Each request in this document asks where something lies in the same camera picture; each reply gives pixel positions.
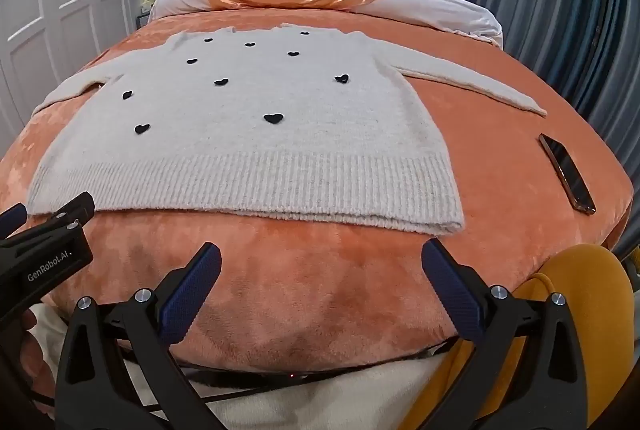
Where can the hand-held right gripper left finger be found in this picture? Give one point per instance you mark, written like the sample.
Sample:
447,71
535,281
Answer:
192,290

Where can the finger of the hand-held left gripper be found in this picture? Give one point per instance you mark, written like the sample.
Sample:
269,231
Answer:
75,206
12,215

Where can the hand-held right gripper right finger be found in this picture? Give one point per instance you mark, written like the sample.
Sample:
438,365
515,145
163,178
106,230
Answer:
452,290

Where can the beige sweater with black hearts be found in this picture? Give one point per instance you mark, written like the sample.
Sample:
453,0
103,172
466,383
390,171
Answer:
250,135

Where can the person's left hand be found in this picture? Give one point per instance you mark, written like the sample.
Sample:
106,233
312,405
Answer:
22,325

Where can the orange plush blanket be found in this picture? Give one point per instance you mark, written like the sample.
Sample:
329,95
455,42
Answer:
300,290

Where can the dark smartphone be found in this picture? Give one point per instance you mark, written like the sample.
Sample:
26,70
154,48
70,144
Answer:
567,172

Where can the white cloth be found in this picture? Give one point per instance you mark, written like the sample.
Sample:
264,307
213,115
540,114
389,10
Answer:
325,405

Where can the white pillow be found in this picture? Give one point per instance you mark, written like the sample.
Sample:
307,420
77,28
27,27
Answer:
440,10

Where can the grey-blue curtain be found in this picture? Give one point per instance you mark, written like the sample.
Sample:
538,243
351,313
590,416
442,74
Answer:
550,10

